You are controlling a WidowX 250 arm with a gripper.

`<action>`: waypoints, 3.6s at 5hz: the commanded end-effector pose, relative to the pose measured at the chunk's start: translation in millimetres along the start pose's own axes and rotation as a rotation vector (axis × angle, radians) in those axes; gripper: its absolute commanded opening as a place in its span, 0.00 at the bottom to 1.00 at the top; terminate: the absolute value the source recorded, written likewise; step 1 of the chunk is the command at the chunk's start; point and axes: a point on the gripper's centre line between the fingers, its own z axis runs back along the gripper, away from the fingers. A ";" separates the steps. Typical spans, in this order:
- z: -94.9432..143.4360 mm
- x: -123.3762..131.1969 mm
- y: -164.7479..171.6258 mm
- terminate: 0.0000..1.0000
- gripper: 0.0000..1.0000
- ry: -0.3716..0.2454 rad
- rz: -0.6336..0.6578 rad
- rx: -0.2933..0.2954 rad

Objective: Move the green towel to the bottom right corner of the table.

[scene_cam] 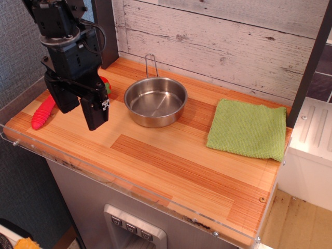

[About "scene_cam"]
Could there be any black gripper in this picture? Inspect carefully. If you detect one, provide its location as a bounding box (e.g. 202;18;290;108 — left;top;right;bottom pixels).
43;43;109;131

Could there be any green towel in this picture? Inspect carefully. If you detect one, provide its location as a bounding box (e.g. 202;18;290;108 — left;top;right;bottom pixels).
206;99;287;162

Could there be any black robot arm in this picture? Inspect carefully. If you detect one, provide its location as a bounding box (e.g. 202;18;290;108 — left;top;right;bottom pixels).
23;1;109;130

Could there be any red toy tomato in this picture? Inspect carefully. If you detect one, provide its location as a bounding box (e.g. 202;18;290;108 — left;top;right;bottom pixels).
100;76;112;98

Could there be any stainless steel pot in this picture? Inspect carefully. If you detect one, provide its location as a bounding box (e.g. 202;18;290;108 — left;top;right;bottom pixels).
123;53;188;129

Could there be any grey toy cabinet front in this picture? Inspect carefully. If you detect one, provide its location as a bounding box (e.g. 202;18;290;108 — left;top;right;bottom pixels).
47;160;234;248

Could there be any silver dispenser button panel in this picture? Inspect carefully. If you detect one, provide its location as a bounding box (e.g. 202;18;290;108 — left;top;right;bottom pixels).
103;204;168;248

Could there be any yellow black object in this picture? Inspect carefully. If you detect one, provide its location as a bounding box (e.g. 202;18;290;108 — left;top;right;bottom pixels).
13;238;40;249

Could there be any white plastic side unit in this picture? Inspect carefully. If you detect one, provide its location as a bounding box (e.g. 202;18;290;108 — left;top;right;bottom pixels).
278;98;331;210

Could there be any red handled toy fork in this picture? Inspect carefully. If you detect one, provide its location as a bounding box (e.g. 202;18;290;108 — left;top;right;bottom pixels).
31;95;56;130

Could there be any dark left frame post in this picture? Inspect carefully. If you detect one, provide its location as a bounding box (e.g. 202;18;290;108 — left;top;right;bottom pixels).
91;0;119;69

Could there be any dark frame post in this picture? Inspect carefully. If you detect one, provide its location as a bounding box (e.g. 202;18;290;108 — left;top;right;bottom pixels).
286;0;331;128
91;0;119;69

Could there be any dark right frame post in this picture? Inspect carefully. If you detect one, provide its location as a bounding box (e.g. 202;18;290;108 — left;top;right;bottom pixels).
286;0;331;128

